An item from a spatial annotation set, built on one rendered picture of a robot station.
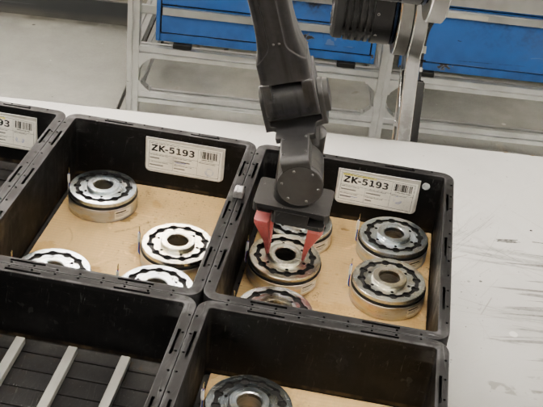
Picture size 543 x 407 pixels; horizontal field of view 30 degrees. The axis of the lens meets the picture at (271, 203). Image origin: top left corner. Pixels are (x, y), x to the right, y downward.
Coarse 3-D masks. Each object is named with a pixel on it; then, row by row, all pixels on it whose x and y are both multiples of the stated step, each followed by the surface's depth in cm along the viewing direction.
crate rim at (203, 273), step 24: (72, 120) 155; (96, 120) 156; (120, 120) 157; (48, 144) 149; (240, 144) 154; (240, 168) 148; (0, 216) 132; (216, 240) 132; (24, 264) 124; (48, 264) 124; (168, 288) 122; (192, 288) 123
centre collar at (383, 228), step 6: (384, 228) 150; (390, 228) 150; (396, 228) 150; (402, 228) 150; (378, 234) 148; (384, 234) 148; (402, 234) 150; (408, 234) 149; (384, 240) 147; (390, 240) 147; (396, 240) 147; (402, 240) 147; (408, 240) 148
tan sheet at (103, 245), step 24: (144, 192) 159; (168, 192) 159; (72, 216) 151; (144, 216) 153; (168, 216) 153; (192, 216) 154; (216, 216) 155; (48, 240) 146; (72, 240) 146; (96, 240) 147; (120, 240) 147; (96, 264) 142; (120, 264) 142
